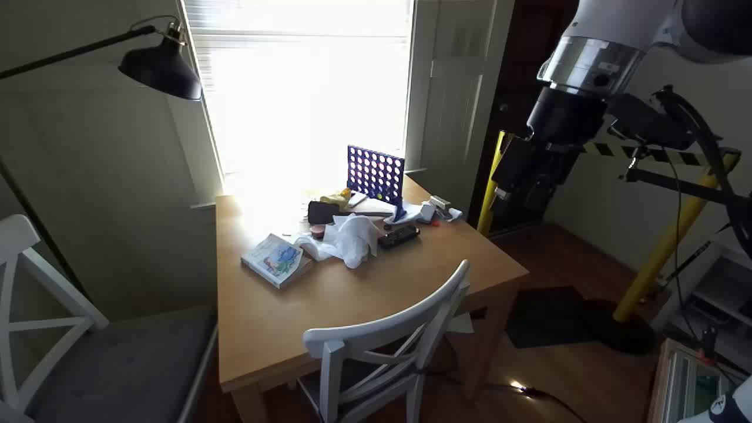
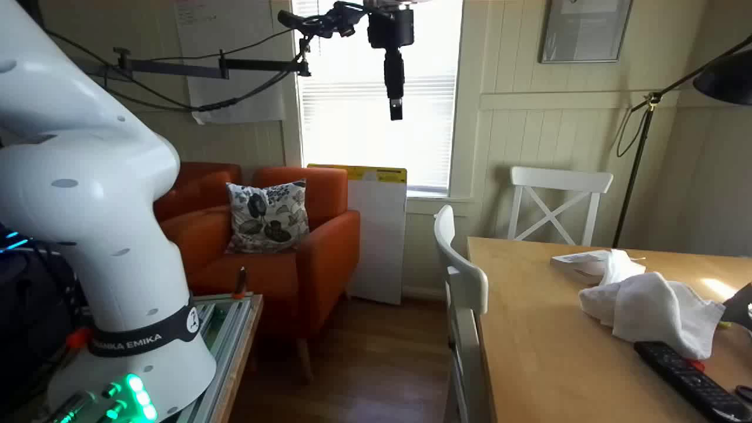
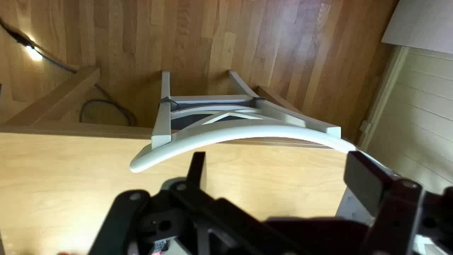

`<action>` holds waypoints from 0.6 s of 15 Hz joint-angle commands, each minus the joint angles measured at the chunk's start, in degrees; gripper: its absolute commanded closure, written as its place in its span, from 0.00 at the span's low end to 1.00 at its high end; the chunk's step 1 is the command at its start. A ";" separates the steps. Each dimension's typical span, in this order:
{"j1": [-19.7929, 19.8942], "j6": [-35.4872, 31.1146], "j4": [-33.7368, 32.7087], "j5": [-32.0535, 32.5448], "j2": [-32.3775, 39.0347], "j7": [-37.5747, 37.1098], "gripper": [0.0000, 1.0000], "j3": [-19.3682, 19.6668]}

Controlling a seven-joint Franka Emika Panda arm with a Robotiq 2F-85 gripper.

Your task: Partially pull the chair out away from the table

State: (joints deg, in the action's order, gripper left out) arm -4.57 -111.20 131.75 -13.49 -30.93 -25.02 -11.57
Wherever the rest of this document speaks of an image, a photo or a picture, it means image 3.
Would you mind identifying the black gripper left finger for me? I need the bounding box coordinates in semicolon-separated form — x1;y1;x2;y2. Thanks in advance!
186;152;205;189

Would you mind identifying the wooden table leg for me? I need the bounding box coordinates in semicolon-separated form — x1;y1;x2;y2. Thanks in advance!
5;67;100;126

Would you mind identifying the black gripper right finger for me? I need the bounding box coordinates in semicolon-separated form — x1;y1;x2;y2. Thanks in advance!
344;152;396;217

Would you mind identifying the white baseboard trim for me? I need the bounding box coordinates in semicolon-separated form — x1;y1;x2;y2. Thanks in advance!
358;47;409;150

